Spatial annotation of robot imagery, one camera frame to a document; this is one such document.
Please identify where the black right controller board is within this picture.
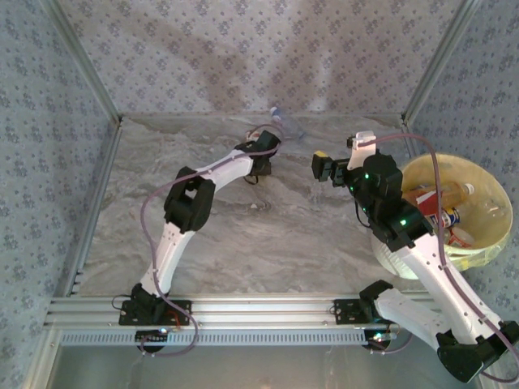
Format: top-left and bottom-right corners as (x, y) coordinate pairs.
(362, 328), (397, 353)

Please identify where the black controller board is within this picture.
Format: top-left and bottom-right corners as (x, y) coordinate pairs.
(135, 328), (169, 353)
(362, 328), (397, 353)

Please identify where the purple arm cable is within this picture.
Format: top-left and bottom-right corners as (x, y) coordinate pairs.
(111, 124), (285, 357)
(356, 133), (519, 384)

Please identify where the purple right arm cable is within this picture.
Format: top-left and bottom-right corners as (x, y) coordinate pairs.
(356, 133), (519, 384)

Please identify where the grey slotted cable duct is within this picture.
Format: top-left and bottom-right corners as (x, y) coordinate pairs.
(59, 328), (368, 347)

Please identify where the black left controller board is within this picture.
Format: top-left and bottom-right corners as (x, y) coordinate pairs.
(135, 328), (169, 353)

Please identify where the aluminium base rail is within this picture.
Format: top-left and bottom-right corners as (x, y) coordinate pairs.
(43, 294), (487, 327)

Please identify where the clear crushed water bottle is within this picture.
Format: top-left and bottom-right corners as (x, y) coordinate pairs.
(268, 105), (306, 142)

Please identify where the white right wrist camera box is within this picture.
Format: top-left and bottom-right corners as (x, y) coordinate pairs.
(345, 130), (377, 171)

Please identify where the white bin with yellow bag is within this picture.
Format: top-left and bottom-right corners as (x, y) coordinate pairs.
(371, 152), (513, 280)

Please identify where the aluminium frame post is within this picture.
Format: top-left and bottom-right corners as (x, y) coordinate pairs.
(38, 0), (125, 126)
(399, 0), (483, 126)

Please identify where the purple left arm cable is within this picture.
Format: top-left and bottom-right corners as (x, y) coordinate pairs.
(111, 124), (285, 357)

